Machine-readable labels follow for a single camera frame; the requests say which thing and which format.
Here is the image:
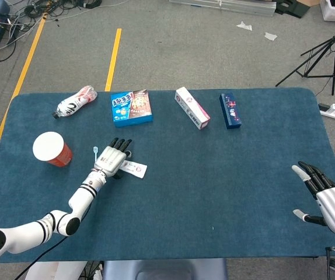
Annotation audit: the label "white pink toothpaste box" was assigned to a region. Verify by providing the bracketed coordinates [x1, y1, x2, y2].
[175, 86, 211, 131]

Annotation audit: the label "white toothpaste tube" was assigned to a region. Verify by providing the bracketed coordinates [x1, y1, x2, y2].
[117, 159, 148, 179]

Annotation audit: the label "red paper cup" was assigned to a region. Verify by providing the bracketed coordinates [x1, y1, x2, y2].
[32, 131, 74, 167]

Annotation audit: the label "blue cookie box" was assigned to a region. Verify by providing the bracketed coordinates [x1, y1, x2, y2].
[110, 89, 154, 128]

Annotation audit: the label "black foam pieces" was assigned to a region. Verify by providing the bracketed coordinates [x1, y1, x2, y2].
[274, 0, 311, 19]

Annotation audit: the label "blue table mat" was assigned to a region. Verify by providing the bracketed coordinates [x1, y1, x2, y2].
[0, 87, 335, 264]

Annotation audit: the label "plastic bottle white red label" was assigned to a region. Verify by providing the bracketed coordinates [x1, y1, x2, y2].
[52, 85, 98, 120]

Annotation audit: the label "aluminium profile rails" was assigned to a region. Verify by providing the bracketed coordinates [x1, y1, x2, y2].
[169, 0, 278, 18]

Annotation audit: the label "dark blue narrow box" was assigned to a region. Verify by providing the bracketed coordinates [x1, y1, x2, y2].
[219, 93, 242, 130]

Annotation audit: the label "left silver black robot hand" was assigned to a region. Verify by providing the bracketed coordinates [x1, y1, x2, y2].
[93, 137, 133, 179]

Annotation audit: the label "tangled floor cables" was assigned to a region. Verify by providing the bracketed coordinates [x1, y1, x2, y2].
[0, 0, 130, 62]

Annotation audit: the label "white robot body panel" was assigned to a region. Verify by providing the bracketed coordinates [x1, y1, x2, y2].
[24, 261, 88, 280]

